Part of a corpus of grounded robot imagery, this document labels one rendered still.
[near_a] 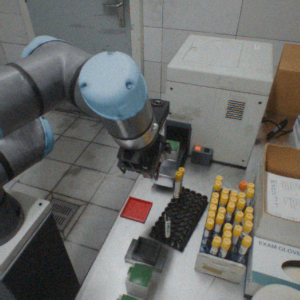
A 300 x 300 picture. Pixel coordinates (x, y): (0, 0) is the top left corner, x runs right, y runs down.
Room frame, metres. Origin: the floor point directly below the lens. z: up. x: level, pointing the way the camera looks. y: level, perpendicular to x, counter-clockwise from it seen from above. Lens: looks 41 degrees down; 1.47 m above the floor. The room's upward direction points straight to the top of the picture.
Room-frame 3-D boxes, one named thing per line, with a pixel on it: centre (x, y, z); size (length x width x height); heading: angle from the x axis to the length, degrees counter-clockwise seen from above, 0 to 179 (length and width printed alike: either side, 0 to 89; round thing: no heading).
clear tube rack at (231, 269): (0.38, -0.18, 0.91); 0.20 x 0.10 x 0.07; 161
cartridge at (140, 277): (0.25, 0.02, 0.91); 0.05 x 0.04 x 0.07; 71
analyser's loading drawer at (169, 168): (0.63, -0.06, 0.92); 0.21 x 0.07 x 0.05; 161
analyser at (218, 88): (0.78, -0.21, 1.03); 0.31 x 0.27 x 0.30; 161
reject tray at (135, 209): (0.46, 0.04, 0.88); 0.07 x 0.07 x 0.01; 71
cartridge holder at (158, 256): (0.33, 0.01, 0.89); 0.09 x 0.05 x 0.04; 71
